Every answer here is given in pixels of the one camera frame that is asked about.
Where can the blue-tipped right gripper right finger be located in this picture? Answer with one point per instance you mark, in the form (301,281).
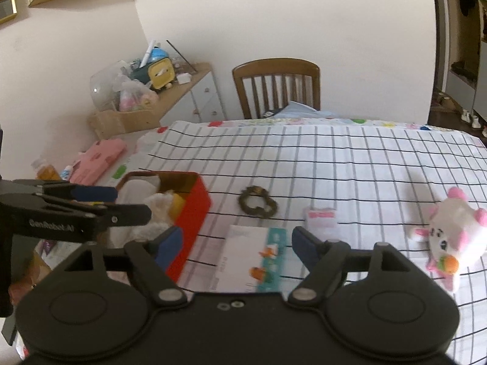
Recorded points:
(325,262)

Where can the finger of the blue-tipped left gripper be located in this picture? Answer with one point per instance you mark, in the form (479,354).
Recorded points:
(110,214)
(69,191)

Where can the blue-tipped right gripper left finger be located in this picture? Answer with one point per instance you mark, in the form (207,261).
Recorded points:
(149,262)

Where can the white non-woven cloth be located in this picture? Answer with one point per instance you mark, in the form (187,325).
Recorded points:
(142,192)

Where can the brown hair scrunchie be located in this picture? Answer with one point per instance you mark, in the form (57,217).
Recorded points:
(256,201)

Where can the yellow soft item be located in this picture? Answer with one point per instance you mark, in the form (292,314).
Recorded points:
(176,206)

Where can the pink folded towel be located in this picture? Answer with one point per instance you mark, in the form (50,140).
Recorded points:
(92,164)

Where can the pink white tissue packet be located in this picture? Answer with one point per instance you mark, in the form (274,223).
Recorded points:
(321,222)

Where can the orange drink bottle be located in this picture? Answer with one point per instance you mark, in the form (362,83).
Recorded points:
(45,170)

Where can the cardboard box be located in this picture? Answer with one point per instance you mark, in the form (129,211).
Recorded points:
(109,123)

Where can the black grid white tablecloth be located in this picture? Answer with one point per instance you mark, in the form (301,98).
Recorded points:
(380,182)

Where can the red storage box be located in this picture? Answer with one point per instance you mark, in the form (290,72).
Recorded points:
(198,202)

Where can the clear plastic bag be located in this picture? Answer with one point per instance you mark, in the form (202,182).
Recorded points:
(133,94)

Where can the white pink plush toy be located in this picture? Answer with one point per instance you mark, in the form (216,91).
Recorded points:
(456,237)

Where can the wooden side cabinet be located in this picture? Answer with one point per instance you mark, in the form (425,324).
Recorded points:
(197,101)

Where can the yellow tissue holder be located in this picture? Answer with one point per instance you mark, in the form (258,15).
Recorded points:
(161,73)

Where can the small white box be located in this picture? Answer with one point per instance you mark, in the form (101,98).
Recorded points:
(183,78)

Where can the light blue seat cushion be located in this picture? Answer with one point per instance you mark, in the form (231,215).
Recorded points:
(295,110)

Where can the wooden chair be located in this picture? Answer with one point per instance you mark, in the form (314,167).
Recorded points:
(272,83)

